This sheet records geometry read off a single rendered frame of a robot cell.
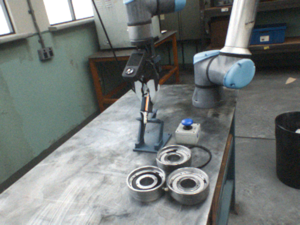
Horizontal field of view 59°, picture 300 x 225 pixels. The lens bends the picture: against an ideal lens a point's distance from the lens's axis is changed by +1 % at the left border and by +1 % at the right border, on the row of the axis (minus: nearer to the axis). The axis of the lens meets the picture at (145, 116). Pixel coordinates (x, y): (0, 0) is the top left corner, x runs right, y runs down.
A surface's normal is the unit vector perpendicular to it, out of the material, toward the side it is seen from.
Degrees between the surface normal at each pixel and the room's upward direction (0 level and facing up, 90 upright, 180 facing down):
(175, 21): 90
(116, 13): 90
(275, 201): 0
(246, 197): 0
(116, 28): 90
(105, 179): 0
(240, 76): 97
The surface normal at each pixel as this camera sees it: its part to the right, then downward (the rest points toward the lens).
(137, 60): -0.28, -0.56
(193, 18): -0.38, 0.43
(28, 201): -0.14, -0.90
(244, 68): 0.43, 0.43
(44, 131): 0.91, 0.04
